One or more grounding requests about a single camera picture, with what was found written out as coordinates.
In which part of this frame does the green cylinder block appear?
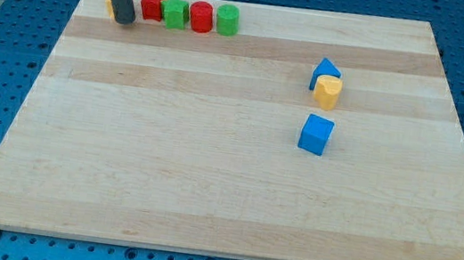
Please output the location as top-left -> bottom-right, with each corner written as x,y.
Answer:
216,4 -> 240,37

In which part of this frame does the yellow block behind rod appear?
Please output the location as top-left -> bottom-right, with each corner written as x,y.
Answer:
104,0 -> 115,20

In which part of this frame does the yellow heart block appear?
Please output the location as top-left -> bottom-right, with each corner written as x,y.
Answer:
313,75 -> 343,111

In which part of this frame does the blue cube block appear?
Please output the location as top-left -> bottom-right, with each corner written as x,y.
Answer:
297,113 -> 335,156

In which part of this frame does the red cylinder block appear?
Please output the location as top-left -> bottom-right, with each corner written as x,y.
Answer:
189,1 -> 214,33

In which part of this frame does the blue triangle block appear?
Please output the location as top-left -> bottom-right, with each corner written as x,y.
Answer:
308,58 -> 342,90

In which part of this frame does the green star block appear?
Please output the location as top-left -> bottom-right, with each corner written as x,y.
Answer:
160,0 -> 190,30

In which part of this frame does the red star block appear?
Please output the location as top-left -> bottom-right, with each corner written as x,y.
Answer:
140,0 -> 165,21

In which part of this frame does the wooden board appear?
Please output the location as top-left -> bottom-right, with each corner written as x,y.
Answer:
0,0 -> 464,260

